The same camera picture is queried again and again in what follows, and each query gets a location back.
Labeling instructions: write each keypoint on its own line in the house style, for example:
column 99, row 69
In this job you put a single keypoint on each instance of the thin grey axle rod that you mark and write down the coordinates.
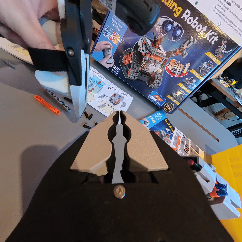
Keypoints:
column 8, row 64

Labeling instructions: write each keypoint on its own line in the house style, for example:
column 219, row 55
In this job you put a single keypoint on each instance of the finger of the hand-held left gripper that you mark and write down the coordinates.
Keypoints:
column 87, row 75
column 78, row 98

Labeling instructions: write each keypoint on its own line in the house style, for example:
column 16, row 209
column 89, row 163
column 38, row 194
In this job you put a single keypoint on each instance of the person's left hand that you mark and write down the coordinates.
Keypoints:
column 22, row 22

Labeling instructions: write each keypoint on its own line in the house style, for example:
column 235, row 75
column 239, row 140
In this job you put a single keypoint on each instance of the black metal desk frame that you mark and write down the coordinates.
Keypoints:
column 215, row 95

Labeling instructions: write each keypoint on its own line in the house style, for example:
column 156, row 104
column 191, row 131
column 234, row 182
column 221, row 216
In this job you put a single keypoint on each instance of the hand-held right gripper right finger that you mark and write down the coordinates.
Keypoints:
column 147, row 151

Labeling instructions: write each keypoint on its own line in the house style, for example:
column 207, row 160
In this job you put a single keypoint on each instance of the grey holed beam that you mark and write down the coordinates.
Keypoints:
column 58, row 100

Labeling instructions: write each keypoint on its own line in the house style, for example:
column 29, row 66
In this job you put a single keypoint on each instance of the long black pin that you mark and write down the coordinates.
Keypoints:
column 68, row 99

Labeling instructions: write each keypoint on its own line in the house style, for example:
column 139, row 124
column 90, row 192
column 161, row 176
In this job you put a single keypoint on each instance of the orange toothed beam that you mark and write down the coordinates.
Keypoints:
column 47, row 105

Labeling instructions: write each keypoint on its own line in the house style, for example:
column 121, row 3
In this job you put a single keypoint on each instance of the open instruction booklet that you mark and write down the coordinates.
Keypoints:
column 113, row 94

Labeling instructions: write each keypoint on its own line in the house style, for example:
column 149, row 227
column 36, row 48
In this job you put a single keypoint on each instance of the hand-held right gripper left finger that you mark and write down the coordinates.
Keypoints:
column 90, row 151

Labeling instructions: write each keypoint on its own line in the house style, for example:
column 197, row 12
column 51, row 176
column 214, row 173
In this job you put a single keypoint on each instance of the blue toy robot box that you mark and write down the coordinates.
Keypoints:
column 189, row 47

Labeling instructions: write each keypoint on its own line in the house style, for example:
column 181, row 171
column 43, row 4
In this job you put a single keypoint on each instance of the blue cover booklet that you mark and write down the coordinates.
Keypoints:
column 157, row 121

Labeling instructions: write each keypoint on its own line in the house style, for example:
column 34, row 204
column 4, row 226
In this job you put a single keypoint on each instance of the wood-edged office desk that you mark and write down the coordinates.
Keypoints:
column 225, row 90

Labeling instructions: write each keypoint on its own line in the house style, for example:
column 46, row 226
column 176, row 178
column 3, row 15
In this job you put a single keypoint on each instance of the yellow black toy model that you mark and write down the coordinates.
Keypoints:
column 228, row 82

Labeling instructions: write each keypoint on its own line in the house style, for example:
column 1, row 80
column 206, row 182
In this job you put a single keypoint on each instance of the yellow plastic bin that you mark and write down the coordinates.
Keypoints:
column 230, row 170

